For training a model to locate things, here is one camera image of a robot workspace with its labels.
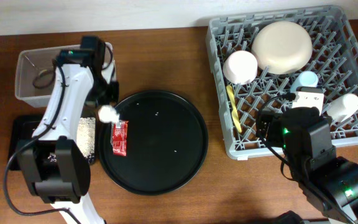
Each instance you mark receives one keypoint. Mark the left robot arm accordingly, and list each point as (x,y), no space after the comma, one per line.
(52,164)

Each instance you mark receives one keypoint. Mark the pink bowl with grains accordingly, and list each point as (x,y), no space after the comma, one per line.
(240,67)

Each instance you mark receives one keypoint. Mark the spilled white grains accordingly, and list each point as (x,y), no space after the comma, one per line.
(85,138)

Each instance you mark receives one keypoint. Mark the light blue cup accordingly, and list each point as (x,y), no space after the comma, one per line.
(306,78)

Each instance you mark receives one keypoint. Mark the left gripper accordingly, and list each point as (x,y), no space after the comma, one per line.
(114,99)

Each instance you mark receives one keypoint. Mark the large cream bowl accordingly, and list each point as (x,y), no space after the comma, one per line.
(282,47)

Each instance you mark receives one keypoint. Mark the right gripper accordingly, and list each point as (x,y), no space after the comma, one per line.
(275,121)

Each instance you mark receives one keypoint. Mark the grey dishwasher rack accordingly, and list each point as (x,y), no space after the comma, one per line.
(334,59)

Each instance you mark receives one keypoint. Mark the clear plastic bin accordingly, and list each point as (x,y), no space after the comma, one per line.
(34,73)

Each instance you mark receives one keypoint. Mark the white tissue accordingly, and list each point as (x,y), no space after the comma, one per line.
(108,114)

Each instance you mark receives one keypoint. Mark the white red wrapper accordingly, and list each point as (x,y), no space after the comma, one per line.
(119,138)

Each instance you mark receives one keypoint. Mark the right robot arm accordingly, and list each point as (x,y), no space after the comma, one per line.
(329,182)

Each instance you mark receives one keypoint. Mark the yellow plastic knife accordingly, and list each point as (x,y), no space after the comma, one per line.
(234,113)

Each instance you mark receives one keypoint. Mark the white cup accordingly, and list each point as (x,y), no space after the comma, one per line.
(343,107)

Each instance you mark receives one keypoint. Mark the black rectangular tray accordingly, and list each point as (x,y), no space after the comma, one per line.
(24,125)

